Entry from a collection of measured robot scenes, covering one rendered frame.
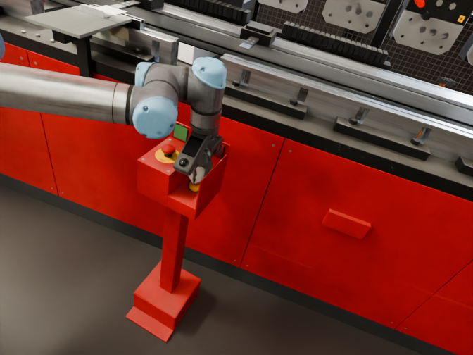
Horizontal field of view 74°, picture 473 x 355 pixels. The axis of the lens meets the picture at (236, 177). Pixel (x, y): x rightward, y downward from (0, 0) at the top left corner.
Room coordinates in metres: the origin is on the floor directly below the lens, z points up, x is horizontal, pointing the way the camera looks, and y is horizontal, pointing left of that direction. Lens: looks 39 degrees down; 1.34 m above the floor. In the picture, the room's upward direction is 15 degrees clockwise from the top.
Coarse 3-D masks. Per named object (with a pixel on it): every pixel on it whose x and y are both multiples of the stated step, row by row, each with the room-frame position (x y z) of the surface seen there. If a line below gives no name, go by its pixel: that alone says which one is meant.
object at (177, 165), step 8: (192, 136) 0.66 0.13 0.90; (200, 136) 0.66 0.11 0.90; (208, 136) 0.66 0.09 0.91; (184, 144) 0.64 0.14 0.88; (192, 144) 0.64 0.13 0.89; (200, 144) 0.64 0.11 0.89; (184, 152) 0.62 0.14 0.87; (192, 152) 0.62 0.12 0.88; (200, 152) 0.63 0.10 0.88; (176, 160) 0.60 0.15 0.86; (184, 160) 0.60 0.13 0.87; (192, 160) 0.60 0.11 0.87; (176, 168) 0.58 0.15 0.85; (184, 168) 0.58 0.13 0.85; (192, 168) 0.59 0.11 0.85
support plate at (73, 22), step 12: (48, 12) 0.96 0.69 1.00; (60, 12) 0.99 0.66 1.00; (72, 12) 1.02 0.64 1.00; (36, 24) 0.87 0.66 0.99; (48, 24) 0.87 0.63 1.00; (60, 24) 0.89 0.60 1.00; (72, 24) 0.92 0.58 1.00; (84, 24) 0.94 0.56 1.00; (96, 24) 0.97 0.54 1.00; (108, 24) 1.00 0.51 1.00; (120, 24) 1.05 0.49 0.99; (72, 36) 0.85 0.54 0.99; (84, 36) 0.87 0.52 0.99
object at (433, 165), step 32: (0, 32) 1.04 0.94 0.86; (32, 32) 1.08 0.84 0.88; (96, 64) 0.99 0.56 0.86; (128, 64) 1.02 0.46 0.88; (224, 96) 0.97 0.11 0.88; (288, 128) 0.89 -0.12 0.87; (320, 128) 0.92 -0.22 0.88; (352, 160) 0.86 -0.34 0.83; (384, 160) 0.84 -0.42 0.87; (416, 160) 0.88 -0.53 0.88; (448, 192) 0.81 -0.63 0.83
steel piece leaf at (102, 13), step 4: (84, 8) 1.05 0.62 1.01; (88, 8) 1.05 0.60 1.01; (92, 8) 1.05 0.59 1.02; (96, 8) 1.11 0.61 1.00; (100, 8) 1.12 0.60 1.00; (104, 8) 1.13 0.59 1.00; (88, 12) 1.05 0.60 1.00; (92, 12) 1.05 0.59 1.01; (96, 12) 1.04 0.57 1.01; (100, 12) 1.04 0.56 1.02; (104, 12) 1.10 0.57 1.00; (108, 12) 1.11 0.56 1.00; (112, 12) 1.12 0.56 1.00; (116, 12) 1.13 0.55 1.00; (100, 16) 1.04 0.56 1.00; (104, 16) 1.05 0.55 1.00; (108, 16) 1.06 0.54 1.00
